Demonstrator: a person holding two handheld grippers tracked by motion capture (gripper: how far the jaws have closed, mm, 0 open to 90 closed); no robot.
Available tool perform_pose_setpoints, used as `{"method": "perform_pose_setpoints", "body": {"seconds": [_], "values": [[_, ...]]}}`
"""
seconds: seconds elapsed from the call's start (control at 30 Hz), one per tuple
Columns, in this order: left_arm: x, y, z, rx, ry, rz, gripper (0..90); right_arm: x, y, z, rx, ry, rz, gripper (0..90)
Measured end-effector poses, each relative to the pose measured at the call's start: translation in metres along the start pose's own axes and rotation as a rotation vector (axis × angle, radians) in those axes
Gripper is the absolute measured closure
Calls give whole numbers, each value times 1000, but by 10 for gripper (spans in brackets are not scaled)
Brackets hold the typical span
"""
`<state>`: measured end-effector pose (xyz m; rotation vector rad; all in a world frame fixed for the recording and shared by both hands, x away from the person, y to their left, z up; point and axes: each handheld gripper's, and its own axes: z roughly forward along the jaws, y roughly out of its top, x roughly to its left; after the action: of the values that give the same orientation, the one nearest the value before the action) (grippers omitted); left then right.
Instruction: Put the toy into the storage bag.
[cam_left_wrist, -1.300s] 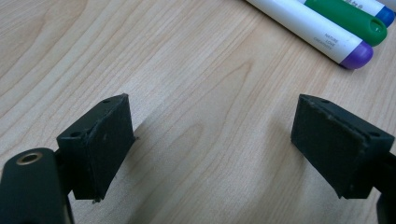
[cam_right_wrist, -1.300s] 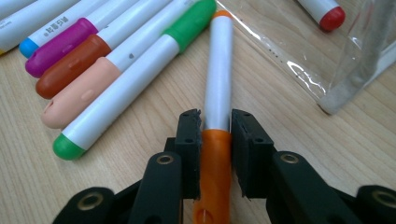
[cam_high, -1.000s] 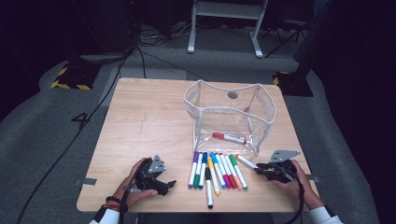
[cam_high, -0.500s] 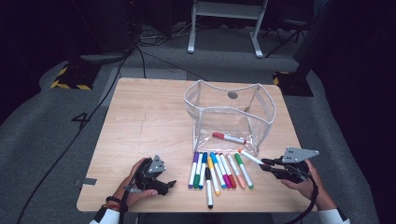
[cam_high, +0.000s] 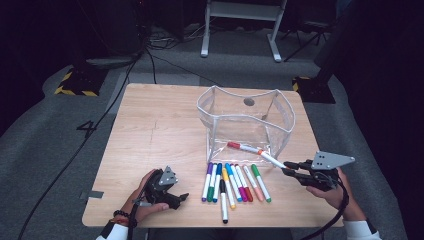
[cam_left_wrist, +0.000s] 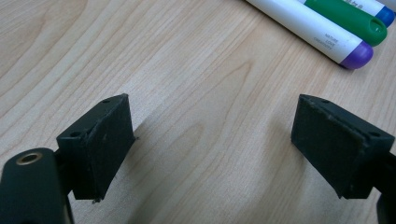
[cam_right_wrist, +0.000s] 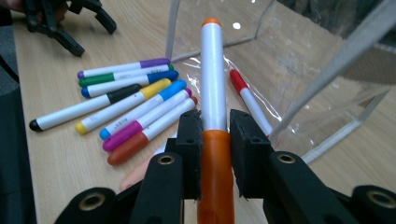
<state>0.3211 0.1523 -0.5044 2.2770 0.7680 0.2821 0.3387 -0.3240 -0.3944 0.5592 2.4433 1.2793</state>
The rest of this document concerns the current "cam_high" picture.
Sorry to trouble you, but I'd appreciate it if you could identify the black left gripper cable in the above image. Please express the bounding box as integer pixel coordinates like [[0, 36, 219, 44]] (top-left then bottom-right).
[[127, 186, 148, 240]]

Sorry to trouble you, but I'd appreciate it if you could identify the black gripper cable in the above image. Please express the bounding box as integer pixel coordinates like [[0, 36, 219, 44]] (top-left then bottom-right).
[[298, 176, 350, 240], [127, 186, 148, 240]]

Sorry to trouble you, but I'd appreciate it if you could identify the yellow cap marker pen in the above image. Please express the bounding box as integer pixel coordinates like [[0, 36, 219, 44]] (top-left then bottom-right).
[[221, 167, 237, 210]]

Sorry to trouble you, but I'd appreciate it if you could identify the grey flat stand base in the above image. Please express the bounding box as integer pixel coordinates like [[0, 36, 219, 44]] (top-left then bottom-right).
[[85, 54, 141, 70]]

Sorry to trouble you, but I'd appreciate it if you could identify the dark green cap marker pen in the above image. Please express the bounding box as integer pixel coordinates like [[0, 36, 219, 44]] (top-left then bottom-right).
[[206, 162, 218, 203]]

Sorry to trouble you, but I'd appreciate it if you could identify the orange cap marker pen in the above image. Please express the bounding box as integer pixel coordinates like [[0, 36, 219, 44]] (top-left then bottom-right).
[[257, 149, 288, 169]]

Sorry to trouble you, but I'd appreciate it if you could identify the person's right hand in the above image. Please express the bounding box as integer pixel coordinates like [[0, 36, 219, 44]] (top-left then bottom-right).
[[305, 167, 367, 223]]

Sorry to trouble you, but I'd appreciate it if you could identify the black tripod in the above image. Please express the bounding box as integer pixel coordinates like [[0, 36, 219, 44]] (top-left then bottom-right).
[[281, 19, 334, 63]]

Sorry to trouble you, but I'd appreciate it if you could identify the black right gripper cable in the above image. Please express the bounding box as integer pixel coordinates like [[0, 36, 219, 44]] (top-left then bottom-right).
[[298, 176, 350, 240]]

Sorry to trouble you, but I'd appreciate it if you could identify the white metal stand frame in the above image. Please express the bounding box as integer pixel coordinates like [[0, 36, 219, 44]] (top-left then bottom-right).
[[199, 0, 288, 63]]

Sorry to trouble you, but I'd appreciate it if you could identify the purple cap marker pen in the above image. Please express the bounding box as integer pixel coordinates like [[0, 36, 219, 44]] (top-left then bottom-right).
[[201, 161, 214, 203]]

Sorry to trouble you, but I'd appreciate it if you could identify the short black floor cable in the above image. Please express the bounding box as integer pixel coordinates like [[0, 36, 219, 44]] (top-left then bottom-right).
[[145, 46, 158, 85]]

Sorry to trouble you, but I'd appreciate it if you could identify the black stand post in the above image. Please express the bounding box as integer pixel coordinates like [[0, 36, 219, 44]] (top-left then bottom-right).
[[313, 0, 371, 79]]

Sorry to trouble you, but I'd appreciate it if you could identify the thin black floor cable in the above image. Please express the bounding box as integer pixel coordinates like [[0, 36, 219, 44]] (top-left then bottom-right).
[[149, 53, 222, 87]]

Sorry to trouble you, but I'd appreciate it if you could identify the brown cap marker pen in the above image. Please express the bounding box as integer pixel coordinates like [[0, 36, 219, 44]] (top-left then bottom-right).
[[234, 163, 254, 203]]

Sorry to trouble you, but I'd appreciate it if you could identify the salmon cap marker pen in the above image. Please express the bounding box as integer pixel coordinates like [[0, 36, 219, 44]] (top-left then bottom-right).
[[242, 164, 265, 203]]

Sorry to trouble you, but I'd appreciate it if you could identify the person's left hand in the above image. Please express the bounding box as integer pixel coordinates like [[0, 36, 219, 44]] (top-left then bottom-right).
[[120, 169, 170, 223]]

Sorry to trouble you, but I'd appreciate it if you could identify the dark blue cap marker pen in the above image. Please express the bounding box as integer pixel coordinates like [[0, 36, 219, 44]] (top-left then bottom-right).
[[212, 162, 223, 204]]

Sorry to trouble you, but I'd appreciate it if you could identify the magenta cap marker pen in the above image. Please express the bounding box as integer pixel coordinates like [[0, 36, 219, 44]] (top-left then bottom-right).
[[230, 163, 249, 203]]

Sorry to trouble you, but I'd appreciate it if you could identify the group of coloured markers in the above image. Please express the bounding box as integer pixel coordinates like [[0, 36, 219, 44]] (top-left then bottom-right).
[[201, 161, 272, 225]]

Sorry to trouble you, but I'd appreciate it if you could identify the grey tape piece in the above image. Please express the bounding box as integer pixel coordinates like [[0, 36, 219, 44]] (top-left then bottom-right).
[[79, 190, 105, 200]]

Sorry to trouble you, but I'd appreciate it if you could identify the red cap marker pen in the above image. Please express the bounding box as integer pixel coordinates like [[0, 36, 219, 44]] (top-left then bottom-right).
[[226, 141, 261, 154]]

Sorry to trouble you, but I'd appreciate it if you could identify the bundle of floor cables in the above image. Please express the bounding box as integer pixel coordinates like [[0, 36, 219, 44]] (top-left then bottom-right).
[[146, 23, 208, 51]]

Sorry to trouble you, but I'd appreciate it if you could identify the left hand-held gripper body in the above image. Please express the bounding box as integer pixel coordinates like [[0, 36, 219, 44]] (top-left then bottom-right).
[[144, 165, 179, 208]]

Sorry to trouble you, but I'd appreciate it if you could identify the hazard striped base plate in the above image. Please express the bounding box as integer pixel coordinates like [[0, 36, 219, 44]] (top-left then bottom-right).
[[54, 67, 109, 98], [292, 75, 337, 105]]

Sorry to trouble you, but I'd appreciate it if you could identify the black cap marker pen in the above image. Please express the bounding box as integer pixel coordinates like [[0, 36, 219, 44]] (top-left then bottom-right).
[[219, 179, 230, 225]]

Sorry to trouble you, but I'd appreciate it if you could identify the light blue cap marker pen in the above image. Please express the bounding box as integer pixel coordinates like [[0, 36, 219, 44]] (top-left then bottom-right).
[[224, 162, 243, 203]]

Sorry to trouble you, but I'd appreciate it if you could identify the long black floor cable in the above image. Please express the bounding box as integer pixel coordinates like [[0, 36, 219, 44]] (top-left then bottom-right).
[[16, 49, 148, 240]]

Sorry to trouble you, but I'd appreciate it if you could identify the light green cap marker pen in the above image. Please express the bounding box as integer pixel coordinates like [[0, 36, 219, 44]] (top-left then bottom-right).
[[250, 163, 272, 204]]

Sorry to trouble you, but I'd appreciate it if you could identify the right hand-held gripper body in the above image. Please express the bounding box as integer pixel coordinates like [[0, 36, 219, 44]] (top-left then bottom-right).
[[300, 150, 356, 193]]

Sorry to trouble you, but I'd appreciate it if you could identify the clear plastic pencil bag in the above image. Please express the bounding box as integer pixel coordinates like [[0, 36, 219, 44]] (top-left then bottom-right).
[[196, 85, 297, 165]]

